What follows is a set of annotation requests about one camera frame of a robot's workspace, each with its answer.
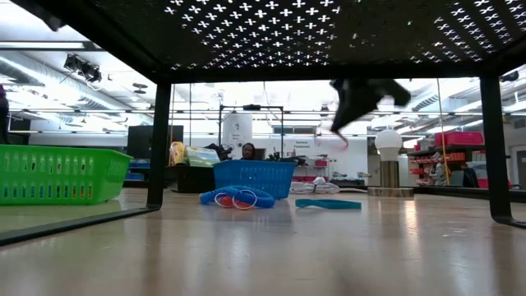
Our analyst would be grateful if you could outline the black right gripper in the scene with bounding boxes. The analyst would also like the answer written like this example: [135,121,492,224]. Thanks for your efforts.
[330,77,412,136]

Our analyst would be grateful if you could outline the black perforated metal stand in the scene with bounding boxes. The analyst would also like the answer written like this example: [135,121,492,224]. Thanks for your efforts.
[0,0,526,247]

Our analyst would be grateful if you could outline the blue plastic basket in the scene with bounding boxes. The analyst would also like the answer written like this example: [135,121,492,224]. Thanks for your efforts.
[212,159,298,201]

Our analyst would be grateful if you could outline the pale green landscape box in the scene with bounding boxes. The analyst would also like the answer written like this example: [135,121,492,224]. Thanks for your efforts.
[185,146,222,169]

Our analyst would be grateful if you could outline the yellow crayon box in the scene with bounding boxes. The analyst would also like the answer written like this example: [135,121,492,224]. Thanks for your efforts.
[169,141,189,166]

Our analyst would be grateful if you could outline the green plastic basket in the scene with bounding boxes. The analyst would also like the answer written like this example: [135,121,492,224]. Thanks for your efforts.
[0,144,133,206]

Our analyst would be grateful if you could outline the black desk tray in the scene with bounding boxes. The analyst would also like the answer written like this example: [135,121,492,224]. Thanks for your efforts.
[164,163,226,194]

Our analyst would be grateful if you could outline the bulb lamp on wooden base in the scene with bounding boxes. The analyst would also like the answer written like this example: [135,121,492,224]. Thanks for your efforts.
[367,129,415,198]

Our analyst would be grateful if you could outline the person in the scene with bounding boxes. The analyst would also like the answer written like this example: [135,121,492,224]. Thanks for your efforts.
[240,142,258,161]

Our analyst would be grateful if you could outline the dark storage shelf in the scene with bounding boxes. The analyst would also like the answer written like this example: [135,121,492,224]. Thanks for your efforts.
[406,143,513,190]

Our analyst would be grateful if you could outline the red storage bin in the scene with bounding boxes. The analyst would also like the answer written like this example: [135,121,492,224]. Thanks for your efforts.
[434,131,485,147]

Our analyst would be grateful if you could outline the white pillar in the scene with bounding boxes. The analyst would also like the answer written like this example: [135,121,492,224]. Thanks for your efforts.
[221,113,254,161]

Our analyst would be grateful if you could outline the black background monitor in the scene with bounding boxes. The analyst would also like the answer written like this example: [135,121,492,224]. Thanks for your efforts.
[127,125,185,160]

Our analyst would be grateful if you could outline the blue background bins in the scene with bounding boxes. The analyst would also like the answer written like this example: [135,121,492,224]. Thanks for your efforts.
[127,160,148,181]

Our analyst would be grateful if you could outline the black ceiling light cluster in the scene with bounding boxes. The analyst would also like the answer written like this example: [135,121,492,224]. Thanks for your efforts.
[63,53,103,83]

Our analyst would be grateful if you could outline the black background frame rig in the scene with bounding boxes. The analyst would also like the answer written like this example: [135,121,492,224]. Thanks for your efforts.
[218,104,285,161]

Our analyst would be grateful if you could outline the black aluminium table frame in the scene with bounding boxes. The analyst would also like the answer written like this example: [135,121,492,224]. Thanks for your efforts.
[122,178,526,203]

